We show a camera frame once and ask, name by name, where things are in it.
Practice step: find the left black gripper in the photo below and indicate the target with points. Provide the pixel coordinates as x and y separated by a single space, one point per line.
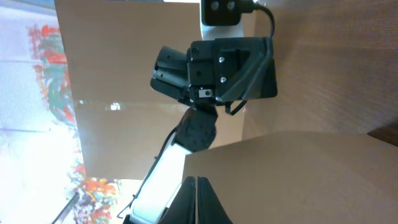
247 73

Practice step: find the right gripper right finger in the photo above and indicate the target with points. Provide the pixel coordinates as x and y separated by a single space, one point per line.
210 209

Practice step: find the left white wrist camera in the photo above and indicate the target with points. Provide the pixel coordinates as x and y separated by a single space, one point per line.
226 18

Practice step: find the brown cardboard box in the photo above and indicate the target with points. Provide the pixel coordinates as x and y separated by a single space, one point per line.
324 150

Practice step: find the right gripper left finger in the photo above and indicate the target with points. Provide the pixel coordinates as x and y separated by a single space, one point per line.
182 209

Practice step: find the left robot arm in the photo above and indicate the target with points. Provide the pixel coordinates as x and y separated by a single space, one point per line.
195 132

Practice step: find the colourful wall poster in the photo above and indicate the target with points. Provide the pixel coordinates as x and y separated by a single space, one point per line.
97 197

